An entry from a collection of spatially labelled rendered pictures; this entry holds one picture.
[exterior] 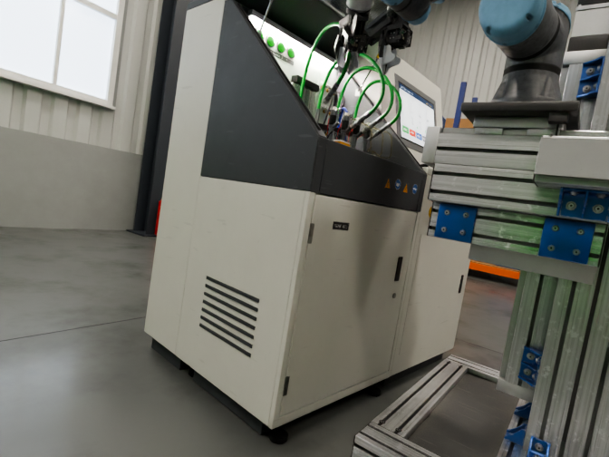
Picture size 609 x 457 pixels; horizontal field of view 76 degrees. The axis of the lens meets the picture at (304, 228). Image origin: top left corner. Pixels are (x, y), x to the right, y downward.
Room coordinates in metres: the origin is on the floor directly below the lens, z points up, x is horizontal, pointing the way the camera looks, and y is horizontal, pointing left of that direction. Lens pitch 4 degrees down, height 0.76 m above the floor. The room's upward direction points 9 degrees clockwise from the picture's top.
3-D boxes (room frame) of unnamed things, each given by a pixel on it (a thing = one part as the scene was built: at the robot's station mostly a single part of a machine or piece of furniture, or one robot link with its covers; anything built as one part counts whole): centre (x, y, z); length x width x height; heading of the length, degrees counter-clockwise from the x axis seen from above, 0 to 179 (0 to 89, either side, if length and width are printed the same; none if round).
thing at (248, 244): (1.57, -0.02, 0.39); 0.70 x 0.58 x 0.79; 138
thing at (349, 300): (1.38, -0.23, 0.44); 0.65 x 0.02 x 0.68; 138
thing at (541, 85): (0.93, -0.46, 1.09); 0.15 x 0.15 x 0.10
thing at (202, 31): (2.12, 0.06, 0.75); 1.40 x 0.28 x 1.50; 138
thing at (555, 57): (0.92, -0.45, 1.20); 0.13 x 0.12 x 0.14; 135
